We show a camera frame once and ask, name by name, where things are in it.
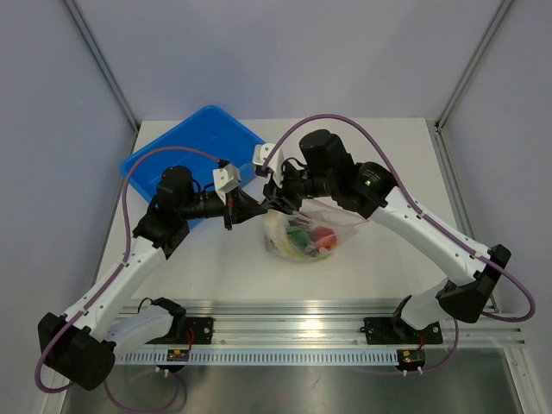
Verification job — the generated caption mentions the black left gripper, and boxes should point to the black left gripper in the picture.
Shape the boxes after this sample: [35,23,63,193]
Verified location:
[179,186,267,230]

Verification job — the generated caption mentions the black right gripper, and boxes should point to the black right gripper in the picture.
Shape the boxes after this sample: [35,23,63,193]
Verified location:
[261,161,336,216]

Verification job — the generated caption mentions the white green leek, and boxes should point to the white green leek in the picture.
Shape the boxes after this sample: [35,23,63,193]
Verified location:
[264,211,335,262]

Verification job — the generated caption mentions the green cucumber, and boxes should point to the green cucumber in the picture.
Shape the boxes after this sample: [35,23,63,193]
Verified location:
[285,226,311,249]

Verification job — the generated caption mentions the clear pink-dotted zip bag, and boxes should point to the clear pink-dotted zip bag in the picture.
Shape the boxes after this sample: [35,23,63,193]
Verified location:
[263,200,369,262]

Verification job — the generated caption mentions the red apple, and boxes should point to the red apple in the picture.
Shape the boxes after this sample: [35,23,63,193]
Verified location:
[310,227,337,250]

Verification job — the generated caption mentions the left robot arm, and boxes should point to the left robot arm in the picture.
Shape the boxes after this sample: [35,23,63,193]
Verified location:
[38,164,267,391]

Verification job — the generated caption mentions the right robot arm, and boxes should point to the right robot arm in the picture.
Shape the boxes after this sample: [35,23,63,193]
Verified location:
[253,129,511,343]

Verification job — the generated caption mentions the blue plastic bin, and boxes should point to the blue plastic bin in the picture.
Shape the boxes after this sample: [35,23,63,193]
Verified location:
[120,105,265,204]

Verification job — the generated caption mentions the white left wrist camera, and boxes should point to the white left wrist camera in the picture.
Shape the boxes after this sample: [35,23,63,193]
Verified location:
[213,162,241,205]

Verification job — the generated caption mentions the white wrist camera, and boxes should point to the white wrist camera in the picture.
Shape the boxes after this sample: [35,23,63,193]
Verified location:
[252,143,285,188]
[213,162,241,205]

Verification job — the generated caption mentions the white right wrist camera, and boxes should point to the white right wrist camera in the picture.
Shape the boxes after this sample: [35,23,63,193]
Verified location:
[252,143,285,188]

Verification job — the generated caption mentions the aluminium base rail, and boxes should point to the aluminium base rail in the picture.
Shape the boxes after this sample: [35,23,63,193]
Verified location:
[116,298,527,348]

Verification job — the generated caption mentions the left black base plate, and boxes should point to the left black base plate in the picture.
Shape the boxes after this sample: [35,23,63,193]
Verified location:
[147,317,215,345]

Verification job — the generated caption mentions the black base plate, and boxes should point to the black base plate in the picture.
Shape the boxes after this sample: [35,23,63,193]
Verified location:
[360,317,443,345]
[147,317,215,345]

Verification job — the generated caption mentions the white slotted cable duct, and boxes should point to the white slotted cable duct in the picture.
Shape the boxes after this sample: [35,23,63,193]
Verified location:
[116,348,398,367]

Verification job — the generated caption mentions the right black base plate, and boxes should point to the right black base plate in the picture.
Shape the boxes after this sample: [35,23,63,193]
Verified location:
[360,317,443,345]

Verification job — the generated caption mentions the right side aluminium rail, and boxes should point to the right side aluminium rail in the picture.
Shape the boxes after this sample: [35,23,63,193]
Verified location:
[432,124,501,311]

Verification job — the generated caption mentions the left aluminium frame post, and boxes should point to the left aluminium frame post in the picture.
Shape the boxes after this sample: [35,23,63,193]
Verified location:
[60,0,141,135]

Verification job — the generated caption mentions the aluminium frame post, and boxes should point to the aluminium frame post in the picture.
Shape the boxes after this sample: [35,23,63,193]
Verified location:
[435,0,516,133]
[60,0,141,135]

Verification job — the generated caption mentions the right aluminium frame post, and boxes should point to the right aluminium frame post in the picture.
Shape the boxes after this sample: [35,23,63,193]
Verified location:
[435,0,516,133]

